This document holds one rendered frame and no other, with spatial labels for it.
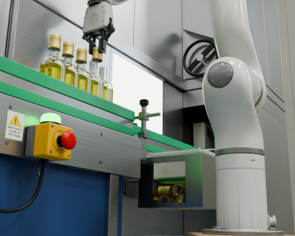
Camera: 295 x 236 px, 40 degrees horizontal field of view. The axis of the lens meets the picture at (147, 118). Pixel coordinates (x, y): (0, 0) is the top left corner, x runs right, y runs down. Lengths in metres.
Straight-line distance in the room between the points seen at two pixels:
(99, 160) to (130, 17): 0.98
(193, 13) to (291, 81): 3.39
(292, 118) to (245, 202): 4.53
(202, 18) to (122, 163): 1.36
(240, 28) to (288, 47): 4.69
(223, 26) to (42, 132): 0.54
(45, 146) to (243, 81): 0.47
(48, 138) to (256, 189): 0.48
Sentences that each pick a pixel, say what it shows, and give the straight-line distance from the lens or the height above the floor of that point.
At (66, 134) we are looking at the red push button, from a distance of 0.84.
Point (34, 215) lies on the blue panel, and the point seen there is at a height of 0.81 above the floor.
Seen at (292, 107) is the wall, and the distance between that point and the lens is 5.50.
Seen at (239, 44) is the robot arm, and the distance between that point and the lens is 1.10.
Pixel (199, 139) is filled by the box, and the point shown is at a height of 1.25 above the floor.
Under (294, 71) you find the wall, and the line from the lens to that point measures 5.67.
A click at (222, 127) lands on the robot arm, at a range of 0.99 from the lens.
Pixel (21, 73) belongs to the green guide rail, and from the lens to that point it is 0.94.
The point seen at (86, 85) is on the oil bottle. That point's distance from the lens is 1.26.
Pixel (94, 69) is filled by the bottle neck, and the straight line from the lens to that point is 1.33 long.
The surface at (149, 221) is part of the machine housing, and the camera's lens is 1.83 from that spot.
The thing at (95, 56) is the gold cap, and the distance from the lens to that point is 1.34.
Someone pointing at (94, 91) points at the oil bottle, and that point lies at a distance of 1.29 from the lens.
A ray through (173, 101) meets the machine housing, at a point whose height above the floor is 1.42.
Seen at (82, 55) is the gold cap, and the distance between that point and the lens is 1.30.
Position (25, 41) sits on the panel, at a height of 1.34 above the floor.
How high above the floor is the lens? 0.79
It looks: 15 degrees up
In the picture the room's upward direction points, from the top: 1 degrees clockwise
